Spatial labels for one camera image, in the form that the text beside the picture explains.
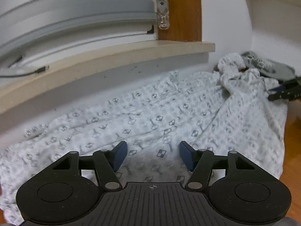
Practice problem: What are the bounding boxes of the black charging cable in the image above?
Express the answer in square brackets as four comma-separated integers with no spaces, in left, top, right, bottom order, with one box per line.
[0,65,50,78]

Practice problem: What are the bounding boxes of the white wall shelf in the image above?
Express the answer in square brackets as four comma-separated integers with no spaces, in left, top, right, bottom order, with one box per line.
[239,0,301,70]

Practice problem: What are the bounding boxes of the white patterned shirt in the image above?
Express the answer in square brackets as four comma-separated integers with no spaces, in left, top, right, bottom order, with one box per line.
[0,52,288,225]

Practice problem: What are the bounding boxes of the clear blind cord pull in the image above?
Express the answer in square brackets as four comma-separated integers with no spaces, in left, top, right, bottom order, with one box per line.
[157,0,170,30]

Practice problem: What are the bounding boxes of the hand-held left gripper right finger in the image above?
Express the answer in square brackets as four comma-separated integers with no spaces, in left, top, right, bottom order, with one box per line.
[179,141,255,191]

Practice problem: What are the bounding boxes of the wooden window frame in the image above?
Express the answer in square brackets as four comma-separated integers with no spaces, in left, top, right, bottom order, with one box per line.
[156,0,203,42]

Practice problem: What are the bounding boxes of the grey printed sweatshirt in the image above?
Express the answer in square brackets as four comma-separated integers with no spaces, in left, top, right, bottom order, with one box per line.
[241,51,296,80]

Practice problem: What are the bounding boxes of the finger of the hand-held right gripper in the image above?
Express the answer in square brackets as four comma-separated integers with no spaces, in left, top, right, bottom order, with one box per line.
[268,88,301,102]
[268,76,301,93]

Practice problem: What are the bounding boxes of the grey window blind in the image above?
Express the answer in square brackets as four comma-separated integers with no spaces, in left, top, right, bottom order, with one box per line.
[0,0,157,69]

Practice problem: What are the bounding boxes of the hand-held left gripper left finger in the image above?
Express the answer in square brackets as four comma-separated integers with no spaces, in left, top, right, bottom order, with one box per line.
[51,141,128,191]

